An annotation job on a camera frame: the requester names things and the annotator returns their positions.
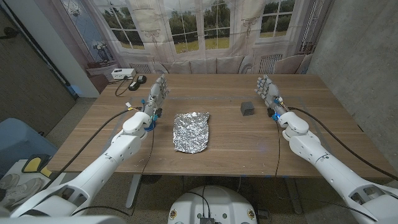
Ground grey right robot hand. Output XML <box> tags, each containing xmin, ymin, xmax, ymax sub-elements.
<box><xmin>254</xmin><ymin>74</ymin><xmax>289</xmax><ymax>121</ymax></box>

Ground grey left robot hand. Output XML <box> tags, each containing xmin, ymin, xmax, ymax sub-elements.
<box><xmin>142</xmin><ymin>73</ymin><xmax>170</xmax><ymax>118</ymax></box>

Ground aluminum foil sheet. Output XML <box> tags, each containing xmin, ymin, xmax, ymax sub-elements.
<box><xmin>172</xmin><ymin>111</ymin><xmax>211</xmax><ymax>154</ymax></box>

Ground dark grey cube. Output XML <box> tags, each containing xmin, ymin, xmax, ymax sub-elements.
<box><xmin>240</xmin><ymin>101</ymin><xmax>255</xmax><ymax>116</ymax></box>

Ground white power strip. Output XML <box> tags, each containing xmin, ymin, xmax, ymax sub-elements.
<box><xmin>111</xmin><ymin>68</ymin><xmax>137</xmax><ymax>80</ymax></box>

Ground printed window backdrop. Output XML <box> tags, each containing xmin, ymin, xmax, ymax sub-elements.
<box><xmin>34</xmin><ymin>0</ymin><xmax>335</xmax><ymax>96</ymax></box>

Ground white table leg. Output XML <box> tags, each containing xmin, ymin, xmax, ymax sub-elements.
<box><xmin>125</xmin><ymin>174</ymin><xmax>142</xmax><ymax>209</ymax></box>
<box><xmin>284</xmin><ymin>177</ymin><xmax>304</xmax><ymax>215</ymax></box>

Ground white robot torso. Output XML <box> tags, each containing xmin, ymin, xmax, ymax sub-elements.
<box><xmin>167</xmin><ymin>185</ymin><xmax>258</xmax><ymax>224</ymax></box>

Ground yellow and black pad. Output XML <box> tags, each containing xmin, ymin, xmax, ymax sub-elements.
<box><xmin>21</xmin><ymin>154</ymin><xmax>53</xmax><ymax>178</ymax></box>

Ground blue chair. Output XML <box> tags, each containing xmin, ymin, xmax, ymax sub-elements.
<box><xmin>0</xmin><ymin>117</ymin><xmax>58</xmax><ymax>178</ymax></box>

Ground grey sneaker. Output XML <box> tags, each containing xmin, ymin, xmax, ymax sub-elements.
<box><xmin>0</xmin><ymin>173</ymin><xmax>44</xmax><ymax>209</ymax></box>

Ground black adapter cord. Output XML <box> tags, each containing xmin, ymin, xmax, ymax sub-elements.
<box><xmin>108</xmin><ymin>76</ymin><xmax>137</xmax><ymax>97</ymax></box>

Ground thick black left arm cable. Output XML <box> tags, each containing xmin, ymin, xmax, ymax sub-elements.
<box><xmin>42</xmin><ymin>107</ymin><xmax>144</xmax><ymax>191</ymax></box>

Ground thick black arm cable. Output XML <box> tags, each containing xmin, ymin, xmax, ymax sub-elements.
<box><xmin>42</xmin><ymin>107</ymin><xmax>144</xmax><ymax>191</ymax></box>
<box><xmin>287</xmin><ymin>106</ymin><xmax>398</xmax><ymax>182</ymax></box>

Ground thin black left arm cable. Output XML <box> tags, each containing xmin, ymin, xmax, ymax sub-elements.
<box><xmin>70</xmin><ymin>123</ymin><xmax>156</xmax><ymax>217</ymax></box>

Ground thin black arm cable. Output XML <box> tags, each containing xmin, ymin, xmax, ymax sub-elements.
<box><xmin>70</xmin><ymin>123</ymin><xmax>156</xmax><ymax>217</ymax></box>
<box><xmin>274</xmin><ymin>120</ymin><xmax>282</xmax><ymax>180</ymax></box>

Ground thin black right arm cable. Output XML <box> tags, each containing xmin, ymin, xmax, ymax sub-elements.
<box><xmin>274</xmin><ymin>120</ymin><xmax>282</xmax><ymax>180</ymax></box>

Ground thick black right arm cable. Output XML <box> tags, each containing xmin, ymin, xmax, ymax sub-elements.
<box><xmin>287</xmin><ymin>106</ymin><xmax>398</xmax><ymax>182</ymax></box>

